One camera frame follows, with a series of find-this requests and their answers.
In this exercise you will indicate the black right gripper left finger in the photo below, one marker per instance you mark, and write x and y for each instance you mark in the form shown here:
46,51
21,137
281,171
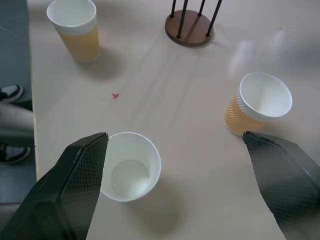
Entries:
62,190

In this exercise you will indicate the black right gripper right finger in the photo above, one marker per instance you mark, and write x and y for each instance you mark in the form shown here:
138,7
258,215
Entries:
285,175

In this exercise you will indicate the yellow white ribbed paper cup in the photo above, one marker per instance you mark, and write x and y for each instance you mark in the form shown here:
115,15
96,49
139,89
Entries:
132,172
77,32
260,105

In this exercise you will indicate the brown wooden rack stand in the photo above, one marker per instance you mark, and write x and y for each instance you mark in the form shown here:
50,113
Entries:
189,27

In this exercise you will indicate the black white sneaker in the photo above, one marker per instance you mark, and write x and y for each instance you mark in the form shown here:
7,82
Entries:
10,91
12,153

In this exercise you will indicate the grey trouser leg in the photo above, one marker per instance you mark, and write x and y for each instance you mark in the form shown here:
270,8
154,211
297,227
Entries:
13,117

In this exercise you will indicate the red cross mark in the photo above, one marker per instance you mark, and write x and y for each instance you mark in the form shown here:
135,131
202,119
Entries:
115,96

